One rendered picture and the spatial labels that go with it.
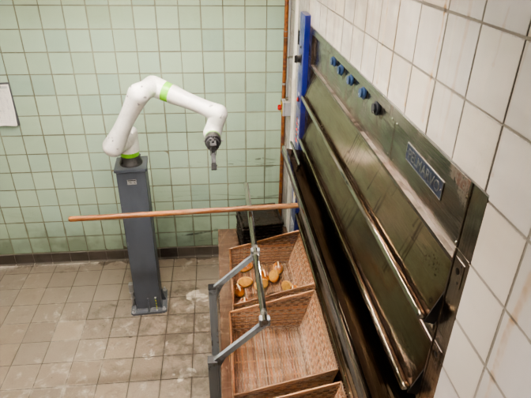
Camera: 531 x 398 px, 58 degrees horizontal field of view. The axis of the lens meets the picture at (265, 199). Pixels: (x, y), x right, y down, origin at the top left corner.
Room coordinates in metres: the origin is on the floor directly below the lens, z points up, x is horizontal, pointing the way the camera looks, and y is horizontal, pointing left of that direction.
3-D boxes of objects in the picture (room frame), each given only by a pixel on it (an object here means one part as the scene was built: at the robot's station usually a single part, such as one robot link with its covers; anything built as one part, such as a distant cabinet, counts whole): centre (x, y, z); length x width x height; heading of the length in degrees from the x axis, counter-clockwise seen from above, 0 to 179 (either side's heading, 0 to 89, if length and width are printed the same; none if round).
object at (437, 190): (1.79, -0.36, 1.99); 1.80 x 0.08 x 0.21; 6
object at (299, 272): (2.33, -0.03, 0.72); 0.56 x 0.49 x 0.28; 7
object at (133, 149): (2.85, 0.89, 1.36); 0.16 x 0.13 x 0.19; 164
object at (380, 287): (1.79, -0.34, 1.54); 1.79 x 0.11 x 0.19; 6
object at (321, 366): (1.74, -0.07, 0.72); 0.56 x 0.49 x 0.28; 6
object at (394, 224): (1.79, -0.34, 1.80); 1.79 x 0.11 x 0.19; 6
